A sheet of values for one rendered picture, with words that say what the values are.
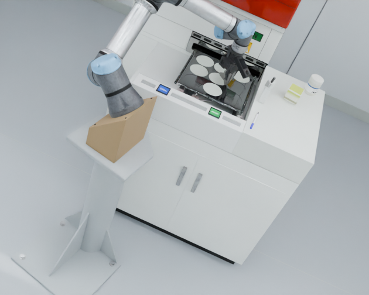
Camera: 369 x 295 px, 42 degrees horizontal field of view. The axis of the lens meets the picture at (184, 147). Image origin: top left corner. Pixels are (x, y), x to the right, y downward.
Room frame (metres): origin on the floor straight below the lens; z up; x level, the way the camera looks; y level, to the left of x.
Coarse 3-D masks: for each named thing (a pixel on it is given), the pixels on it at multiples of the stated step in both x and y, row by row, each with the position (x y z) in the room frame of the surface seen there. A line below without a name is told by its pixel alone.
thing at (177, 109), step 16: (144, 80) 1.78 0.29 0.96; (144, 96) 1.72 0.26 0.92; (160, 96) 1.72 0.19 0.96; (176, 96) 1.76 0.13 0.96; (160, 112) 1.71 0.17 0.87; (176, 112) 1.71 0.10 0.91; (192, 112) 1.71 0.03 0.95; (208, 112) 1.74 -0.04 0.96; (224, 112) 1.79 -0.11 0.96; (176, 128) 1.71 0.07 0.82; (192, 128) 1.71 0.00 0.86; (208, 128) 1.70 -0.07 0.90; (224, 128) 1.70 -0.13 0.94; (240, 128) 1.72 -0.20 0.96; (224, 144) 1.70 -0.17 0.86
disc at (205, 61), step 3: (198, 57) 2.23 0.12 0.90; (201, 57) 2.24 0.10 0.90; (204, 57) 2.26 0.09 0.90; (207, 57) 2.27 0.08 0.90; (198, 60) 2.20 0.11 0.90; (201, 60) 2.22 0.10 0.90; (204, 60) 2.23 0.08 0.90; (207, 60) 2.24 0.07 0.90; (210, 60) 2.25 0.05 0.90; (201, 63) 2.19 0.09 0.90; (204, 63) 2.20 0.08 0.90; (207, 63) 2.21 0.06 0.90; (210, 63) 2.22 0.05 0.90; (213, 63) 2.23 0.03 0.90; (207, 66) 2.18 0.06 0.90; (210, 66) 2.20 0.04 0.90
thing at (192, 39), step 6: (192, 36) 2.34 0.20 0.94; (192, 42) 2.33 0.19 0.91; (198, 42) 2.33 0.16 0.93; (204, 42) 2.33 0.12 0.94; (186, 48) 2.33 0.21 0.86; (192, 48) 2.34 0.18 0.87; (210, 48) 2.32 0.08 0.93; (216, 48) 2.32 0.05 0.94; (222, 54) 2.32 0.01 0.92; (246, 60) 2.33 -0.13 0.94; (252, 66) 2.31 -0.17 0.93; (258, 66) 2.32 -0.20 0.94; (258, 78) 2.31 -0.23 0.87
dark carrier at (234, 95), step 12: (192, 60) 2.18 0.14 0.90; (216, 60) 2.27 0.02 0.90; (216, 72) 2.17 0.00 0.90; (192, 84) 1.98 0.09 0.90; (216, 84) 2.06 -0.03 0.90; (228, 84) 2.11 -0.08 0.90; (240, 84) 2.15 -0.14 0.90; (216, 96) 1.97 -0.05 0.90; (228, 96) 2.01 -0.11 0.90; (240, 96) 2.05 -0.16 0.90; (240, 108) 1.95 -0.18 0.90
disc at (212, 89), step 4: (204, 84) 2.02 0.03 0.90; (208, 84) 2.03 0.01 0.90; (212, 84) 2.05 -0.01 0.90; (204, 88) 1.99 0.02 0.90; (208, 88) 2.00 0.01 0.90; (212, 88) 2.01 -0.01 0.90; (216, 88) 2.03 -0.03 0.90; (220, 88) 2.04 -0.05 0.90; (208, 92) 1.97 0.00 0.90; (212, 92) 1.98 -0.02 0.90; (216, 92) 1.99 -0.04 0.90; (220, 92) 2.01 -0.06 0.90
